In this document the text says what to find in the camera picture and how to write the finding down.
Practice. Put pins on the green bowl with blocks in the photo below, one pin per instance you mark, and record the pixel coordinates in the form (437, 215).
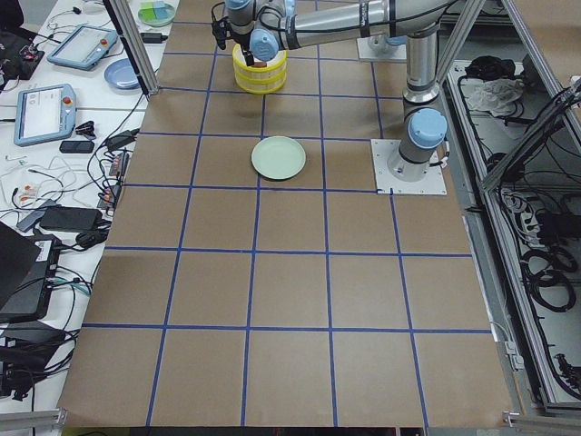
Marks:
(156, 13)

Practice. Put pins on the yellow steamer basket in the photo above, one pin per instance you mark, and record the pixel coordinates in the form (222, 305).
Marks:
(276, 67)

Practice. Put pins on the black power brick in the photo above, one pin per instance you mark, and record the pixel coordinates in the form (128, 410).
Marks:
(153, 38)

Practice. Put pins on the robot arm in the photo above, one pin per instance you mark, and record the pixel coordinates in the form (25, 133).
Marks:
(262, 29)

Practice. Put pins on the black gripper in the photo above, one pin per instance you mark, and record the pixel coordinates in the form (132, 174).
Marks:
(249, 56)

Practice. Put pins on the black power adapter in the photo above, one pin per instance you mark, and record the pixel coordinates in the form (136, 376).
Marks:
(121, 139)

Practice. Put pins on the light green plate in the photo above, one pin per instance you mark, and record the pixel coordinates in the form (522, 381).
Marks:
(278, 157)

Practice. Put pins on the teach pendant tablet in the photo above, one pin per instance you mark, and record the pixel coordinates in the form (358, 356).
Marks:
(45, 114)
(85, 47)

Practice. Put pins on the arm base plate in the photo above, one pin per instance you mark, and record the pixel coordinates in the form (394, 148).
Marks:
(380, 48)
(393, 176)

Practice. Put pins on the blue plate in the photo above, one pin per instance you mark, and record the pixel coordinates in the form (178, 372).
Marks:
(120, 75)

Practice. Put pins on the aluminium frame post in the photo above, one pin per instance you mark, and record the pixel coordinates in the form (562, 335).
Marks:
(122, 17)

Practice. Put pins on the yellow steamer with cloth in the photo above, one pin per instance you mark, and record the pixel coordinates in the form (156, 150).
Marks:
(260, 86)

